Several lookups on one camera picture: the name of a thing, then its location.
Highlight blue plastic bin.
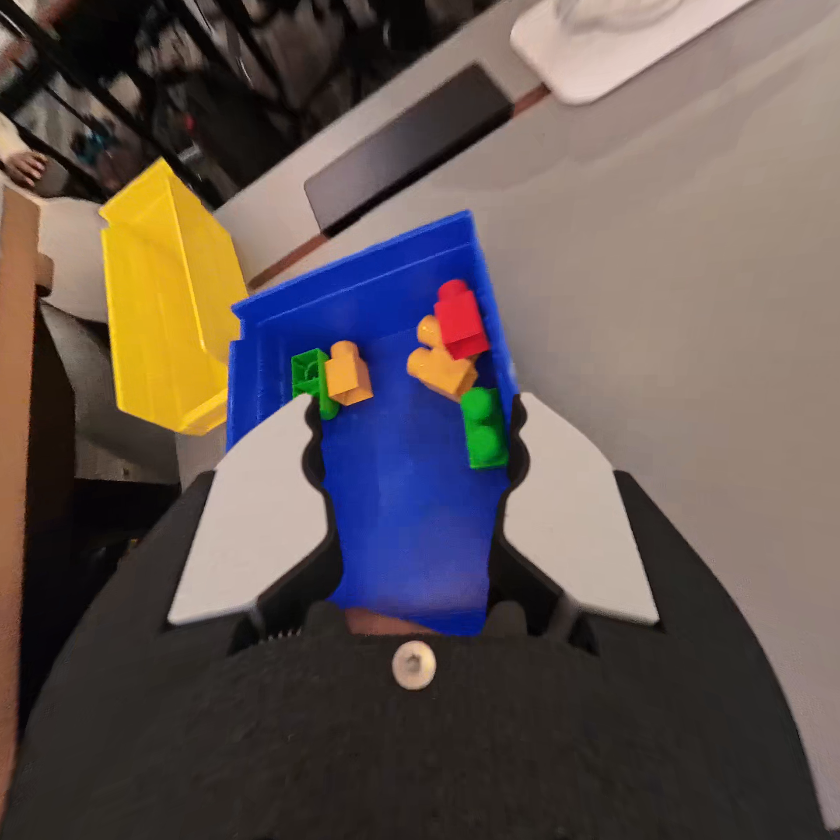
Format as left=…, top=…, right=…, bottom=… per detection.
left=226, top=210, right=523, bottom=637

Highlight white book stand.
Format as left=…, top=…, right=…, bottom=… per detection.
left=510, top=0, right=758, bottom=103

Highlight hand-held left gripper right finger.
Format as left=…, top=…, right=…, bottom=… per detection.
left=490, top=392, right=662, bottom=630

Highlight wooden side table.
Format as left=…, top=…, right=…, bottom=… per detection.
left=0, top=184, right=53, bottom=762

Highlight pile of colourful toy blocks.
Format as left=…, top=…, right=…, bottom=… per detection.
left=292, top=279, right=510, bottom=469

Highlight yellow plastic bin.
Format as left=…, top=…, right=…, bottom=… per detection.
left=101, top=158, right=250, bottom=437

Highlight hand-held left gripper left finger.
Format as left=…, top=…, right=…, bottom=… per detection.
left=166, top=397, right=343, bottom=630

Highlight black flat panel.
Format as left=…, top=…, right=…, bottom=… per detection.
left=305, top=63, right=515, bottom=237

